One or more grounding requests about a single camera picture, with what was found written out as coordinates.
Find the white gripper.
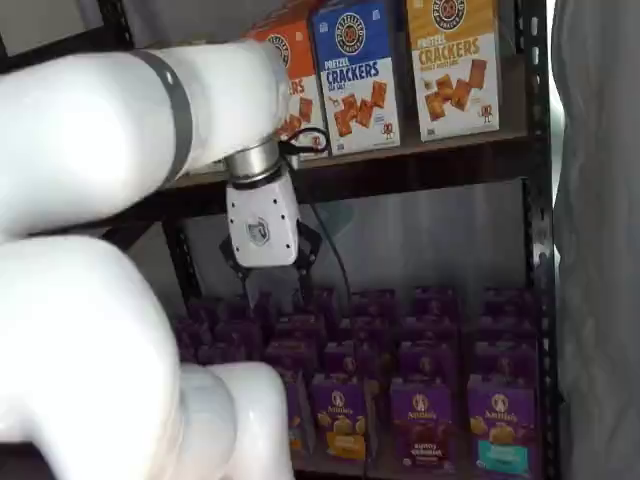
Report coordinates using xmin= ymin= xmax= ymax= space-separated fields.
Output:
xmin=218 ymin=172 xmax=324 ymax=305

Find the purple Annie's snack box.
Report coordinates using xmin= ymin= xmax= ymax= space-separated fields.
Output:
xmin=272 ymin=313 xmax=326 ymax=344
xmin=482 ymin=287 xmax=542 ymax=319
xmin=399 ymin=314 xmax=459 ymax=344
xmin=412 ymin=285 xmax=459 ymax=318
xmin=464 ymin=317 xmax=539 ymax=344
xmin=174 ymin=319 xmax=214 ymax=352
xmin=214 ymin=319 xmax=264 ymax=351
xmin=337 ymin=314 xmax=396 ymax=344
xmin=349 ymin=289 xmax=401 ymax=318
xmin=472 ymin=339 xmax=539 ymax=389
xmin=264 ymin=339 xmax=321 ymax=382
xmin=197 ymin=342 xmax=246 ymax=367

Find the purple box orange patch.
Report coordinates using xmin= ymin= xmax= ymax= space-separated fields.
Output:
xmin=322 ymin=339 xmax=389 ymax=379
xmin=284 ymin=372 xmax=317 ymax=456

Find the purple box yellow patch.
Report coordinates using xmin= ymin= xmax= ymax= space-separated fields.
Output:
xmin=309 ymin=372 xmax=372 ymax=464

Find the purple box brown patch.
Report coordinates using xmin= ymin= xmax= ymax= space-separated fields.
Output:
xmin=397 ymin=339 xmax=459 ymax=384
xmin=389 ymin=377 xmax=459 ymax=474

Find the orange pretzel crackers box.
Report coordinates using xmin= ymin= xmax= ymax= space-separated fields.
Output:
xmin=244 ymin=19 xmax=332 ymax=162

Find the blue pretzel crackers box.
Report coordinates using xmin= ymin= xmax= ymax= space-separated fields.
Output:
xmin=309 ymin=0 xmax=404 ymax=158

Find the brown shelf board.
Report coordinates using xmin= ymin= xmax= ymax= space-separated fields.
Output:
xmin=169 ymin=130 xmax=529 ymax=189
xmin=292 ymin=452 xmax=471 ymax=480

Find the yellow pretzel crackers box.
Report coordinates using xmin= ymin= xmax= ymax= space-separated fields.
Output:
xmin=404 ymin=0 xmax=502 ymax=143

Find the purple box teal patch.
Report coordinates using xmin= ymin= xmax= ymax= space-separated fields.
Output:
xmin=467 ymin=384 xmax=544 ymax=479

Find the black metal shelf rack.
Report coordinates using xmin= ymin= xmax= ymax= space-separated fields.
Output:
xmin=94 ymin=0 xmax=562 ymax=480

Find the grey hanging sheet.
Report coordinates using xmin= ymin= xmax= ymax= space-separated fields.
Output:
xmin=548 ymin=0 xmax=640 ymax=480

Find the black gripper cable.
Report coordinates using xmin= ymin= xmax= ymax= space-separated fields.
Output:
xmin=277 ymin=126 xmax=352 ymax=302

